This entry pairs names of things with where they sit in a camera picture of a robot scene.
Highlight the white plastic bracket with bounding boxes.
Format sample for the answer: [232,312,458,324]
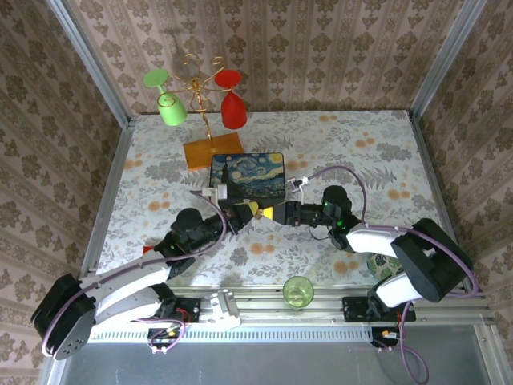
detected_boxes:
[200,289,242,332]

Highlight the red wine glass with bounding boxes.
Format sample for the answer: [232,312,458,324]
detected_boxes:
[214,68,248,130]

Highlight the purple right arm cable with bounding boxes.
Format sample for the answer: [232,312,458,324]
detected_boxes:
[304,164,481,382]

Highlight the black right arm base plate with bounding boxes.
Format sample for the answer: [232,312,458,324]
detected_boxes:
[342,294,418,324]

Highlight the black electronics board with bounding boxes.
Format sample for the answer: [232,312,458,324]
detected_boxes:
[147,326,188,354]
[370,326,402,352]

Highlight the aluminium frame post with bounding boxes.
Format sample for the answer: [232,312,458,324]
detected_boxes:
[408,0,488,117]
[46,0,131,121]

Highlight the floral tablecloth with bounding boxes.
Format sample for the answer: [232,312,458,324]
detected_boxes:
[98,110,462,288]

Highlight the gold wire glass rack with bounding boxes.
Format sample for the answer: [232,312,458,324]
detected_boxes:
[166,54,246,174]

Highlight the green wine glass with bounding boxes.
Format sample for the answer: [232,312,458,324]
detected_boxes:
[143,67,188,128]

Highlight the starry night painted box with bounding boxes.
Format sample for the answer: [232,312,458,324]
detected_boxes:
[210,152,286,201]

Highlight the aluminium side rail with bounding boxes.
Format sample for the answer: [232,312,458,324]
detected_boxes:
[79,115,137,282]
[406,110,474,290]

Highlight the black left electronics board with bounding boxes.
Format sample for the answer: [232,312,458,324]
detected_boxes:
[147,326,188,354]

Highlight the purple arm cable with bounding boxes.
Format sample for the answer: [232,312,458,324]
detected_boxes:
[304,164,481,382]
[39,190,229,360]

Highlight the black right electronics board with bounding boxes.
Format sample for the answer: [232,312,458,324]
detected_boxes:
[370,326,402,352]

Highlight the white slotted cable duct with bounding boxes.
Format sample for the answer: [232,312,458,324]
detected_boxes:
[87,325,374,344]

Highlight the aluminium mounting rail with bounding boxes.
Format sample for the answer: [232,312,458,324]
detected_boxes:
[86,283,496,334]

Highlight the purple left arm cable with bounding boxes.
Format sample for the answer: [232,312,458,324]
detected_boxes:
[39,190,229,360]

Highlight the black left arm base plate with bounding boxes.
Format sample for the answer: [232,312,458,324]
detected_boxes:
[158,296,201,324]

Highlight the green transparent cup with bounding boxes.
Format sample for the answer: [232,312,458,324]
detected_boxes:
[282,275,316,310]

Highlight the leaf patterned bowl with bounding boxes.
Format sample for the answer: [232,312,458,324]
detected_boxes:
[366,254,402,282]

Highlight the grey metal shelf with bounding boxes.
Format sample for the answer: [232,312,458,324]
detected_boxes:
[39,324,498,385]

